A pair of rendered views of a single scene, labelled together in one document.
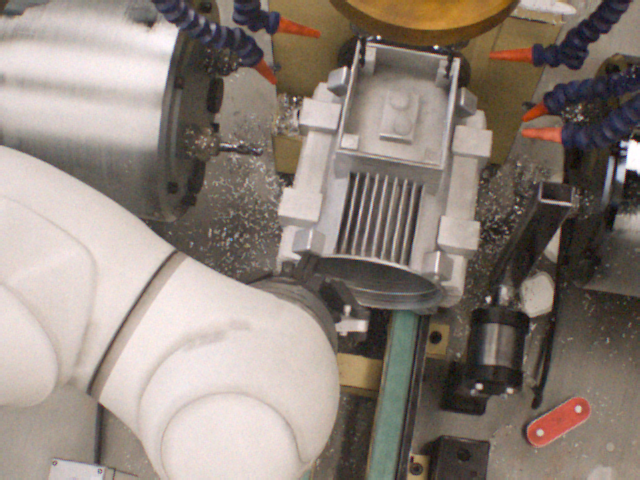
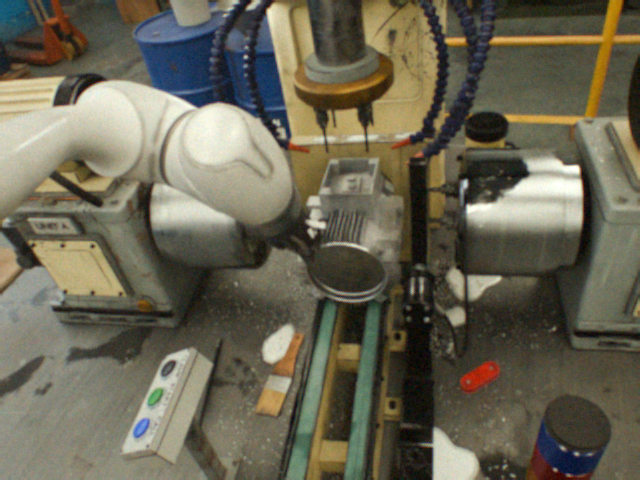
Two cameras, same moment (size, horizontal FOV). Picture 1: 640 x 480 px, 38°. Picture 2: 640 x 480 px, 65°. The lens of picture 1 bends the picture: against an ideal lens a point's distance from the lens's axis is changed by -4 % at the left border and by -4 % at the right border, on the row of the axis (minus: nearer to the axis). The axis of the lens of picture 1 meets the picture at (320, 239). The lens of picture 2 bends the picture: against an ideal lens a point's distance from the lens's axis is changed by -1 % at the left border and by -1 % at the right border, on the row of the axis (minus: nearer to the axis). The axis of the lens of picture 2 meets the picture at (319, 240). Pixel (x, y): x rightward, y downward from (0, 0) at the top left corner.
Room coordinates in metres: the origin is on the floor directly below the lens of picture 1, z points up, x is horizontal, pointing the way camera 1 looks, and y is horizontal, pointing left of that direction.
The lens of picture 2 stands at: (-0.40, -0.09, 1.70)
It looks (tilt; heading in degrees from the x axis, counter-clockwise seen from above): 41 degrees down; 7
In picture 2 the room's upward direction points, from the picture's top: 11 degrees counter-clockwise
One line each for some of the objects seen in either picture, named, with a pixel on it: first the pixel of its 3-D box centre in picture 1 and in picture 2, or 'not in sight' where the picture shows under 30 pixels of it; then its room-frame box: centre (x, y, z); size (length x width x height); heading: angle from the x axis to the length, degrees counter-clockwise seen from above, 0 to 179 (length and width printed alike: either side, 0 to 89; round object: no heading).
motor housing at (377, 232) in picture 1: (384, 194); (353, 239); (0.37, -0.07, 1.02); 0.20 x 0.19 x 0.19; 169
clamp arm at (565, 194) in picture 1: (525, 246); (419, 222); (0.28, -0.19, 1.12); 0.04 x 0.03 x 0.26; 170
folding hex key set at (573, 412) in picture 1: (557, 422); (479, 377); (0.16, -0.28, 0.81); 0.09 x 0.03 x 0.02; 118
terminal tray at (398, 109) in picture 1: (397, 120); (351, 190); (0.41, -0.07, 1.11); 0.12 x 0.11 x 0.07; 169
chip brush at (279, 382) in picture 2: not in sight; (283, 372); (0.22, 0.11, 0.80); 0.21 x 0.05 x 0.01; 162
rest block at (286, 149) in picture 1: (303, 135); not in sight; (0.52, 0.02, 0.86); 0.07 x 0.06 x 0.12; 80
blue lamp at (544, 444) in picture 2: not in sight; (571, 436); (-0.15, -0.28, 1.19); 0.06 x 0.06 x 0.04
